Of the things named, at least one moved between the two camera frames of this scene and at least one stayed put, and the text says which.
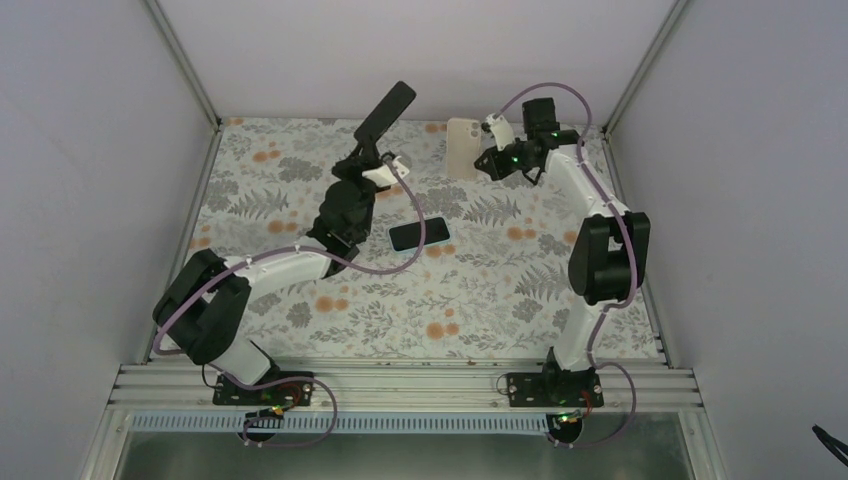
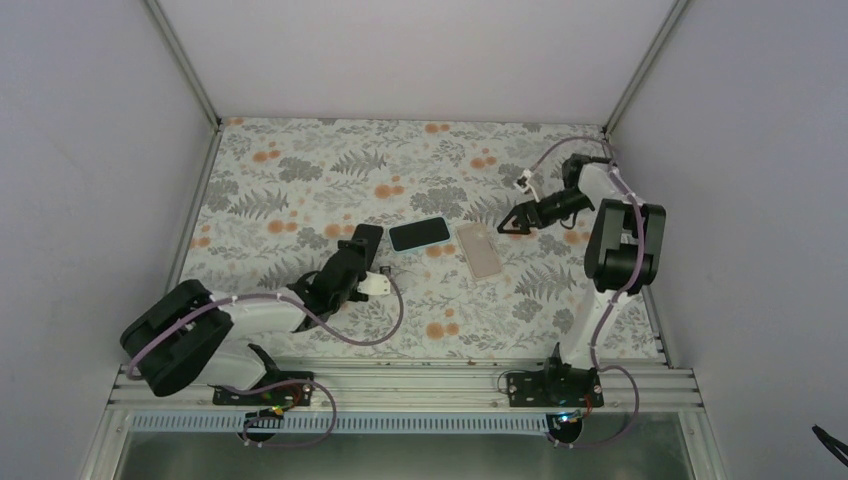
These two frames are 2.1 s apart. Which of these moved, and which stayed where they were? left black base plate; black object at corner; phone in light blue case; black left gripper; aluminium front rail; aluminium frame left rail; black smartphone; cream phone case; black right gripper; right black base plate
Moved: black smartphone; black left gripper; black right gripper; cream phone case
Stayed: left black base plate; phone in light blue case; aluminium frame left rail; aluminium front rail; black object at corner; right black base plate
